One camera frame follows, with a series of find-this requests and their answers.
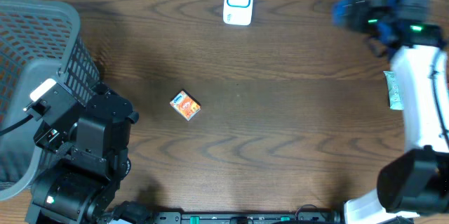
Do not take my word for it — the teal snack pack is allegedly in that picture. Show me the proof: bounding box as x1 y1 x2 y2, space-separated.
384 71 403 110

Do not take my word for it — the orange tissue box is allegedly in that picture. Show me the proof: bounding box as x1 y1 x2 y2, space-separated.
170 91 201 121

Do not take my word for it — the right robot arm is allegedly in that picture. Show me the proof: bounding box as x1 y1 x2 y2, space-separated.
333 0 448 223

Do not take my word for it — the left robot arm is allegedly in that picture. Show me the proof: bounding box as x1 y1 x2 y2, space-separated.
25 83 139 223

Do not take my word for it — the white barcode scanner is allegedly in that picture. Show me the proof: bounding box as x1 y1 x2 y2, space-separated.
223 0 253 26

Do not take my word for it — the grey plastic basket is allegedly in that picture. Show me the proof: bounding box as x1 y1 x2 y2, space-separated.
1 0 100 200

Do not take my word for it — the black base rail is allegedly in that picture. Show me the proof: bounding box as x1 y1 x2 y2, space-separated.
142 209 344 224

